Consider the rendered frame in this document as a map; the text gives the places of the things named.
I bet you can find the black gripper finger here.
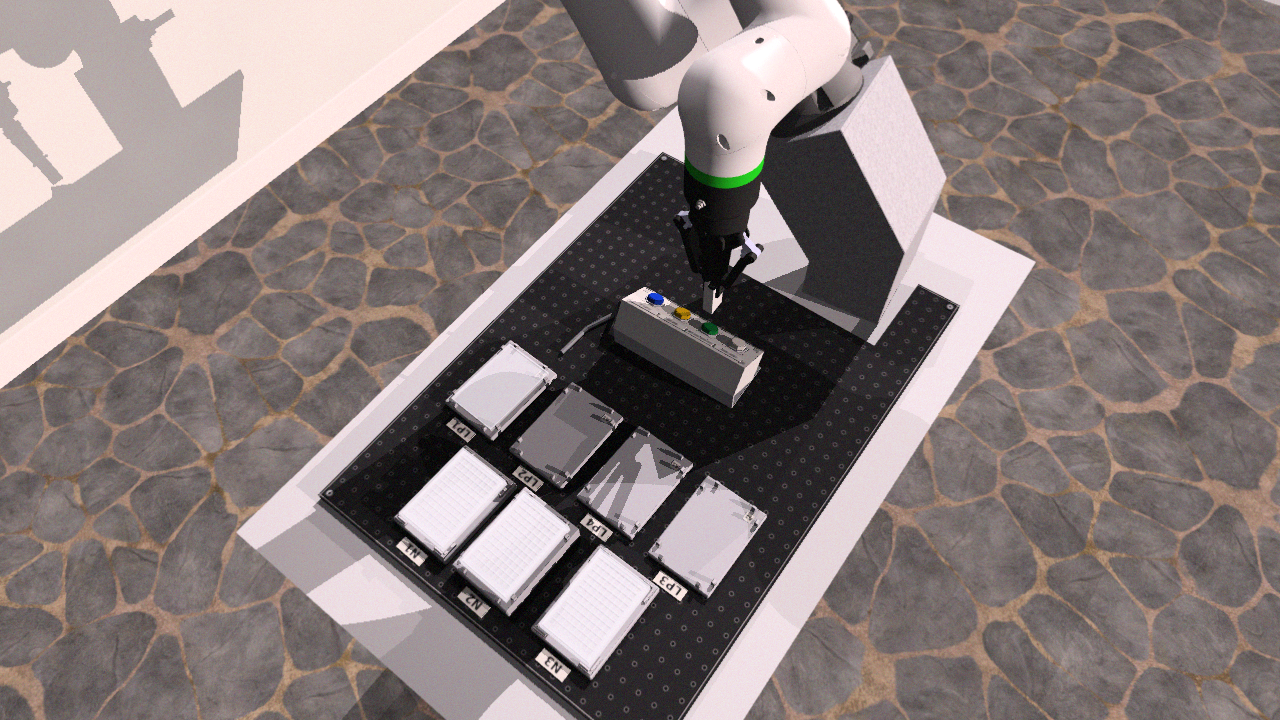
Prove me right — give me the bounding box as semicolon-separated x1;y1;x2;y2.
673;208;716;311
707;232;764;314

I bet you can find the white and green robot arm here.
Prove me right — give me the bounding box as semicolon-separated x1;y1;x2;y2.
561;0;873;219

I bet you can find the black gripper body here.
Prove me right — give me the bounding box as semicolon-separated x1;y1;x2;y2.
689;206;750;251

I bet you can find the white deck label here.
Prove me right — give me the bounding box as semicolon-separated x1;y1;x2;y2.
653;571;689;601
535;648;571;682
447;416;476;443
580;512;613;542
457;585;492;618
512;465;544;492
396;536;428;566

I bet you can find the grey operator panel with coloured buttons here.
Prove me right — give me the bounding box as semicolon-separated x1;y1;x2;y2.
561;287;764;409

